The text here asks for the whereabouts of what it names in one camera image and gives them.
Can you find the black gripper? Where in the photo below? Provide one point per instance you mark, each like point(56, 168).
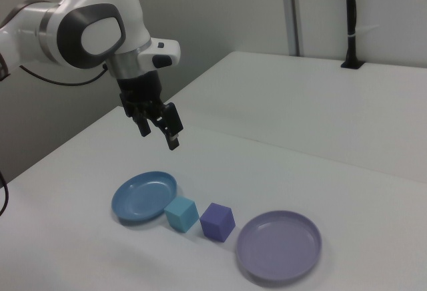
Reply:
point(140, 87)

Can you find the teal cube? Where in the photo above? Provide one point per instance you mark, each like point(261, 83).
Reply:
point(180, 216)

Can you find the purple cube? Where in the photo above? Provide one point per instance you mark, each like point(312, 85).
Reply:
point(217, 224)

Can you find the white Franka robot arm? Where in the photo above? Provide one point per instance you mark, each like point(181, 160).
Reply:
point(86, 4)

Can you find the blue plate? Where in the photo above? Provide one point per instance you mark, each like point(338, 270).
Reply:
point(140, 201)

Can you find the purple plate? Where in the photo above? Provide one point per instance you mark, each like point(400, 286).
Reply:
point(278, 247)

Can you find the grey partition frame post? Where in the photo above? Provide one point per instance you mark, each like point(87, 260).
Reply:
point(291, 10)

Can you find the black camera stand pole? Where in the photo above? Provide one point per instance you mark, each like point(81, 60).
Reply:
point(351, 10)

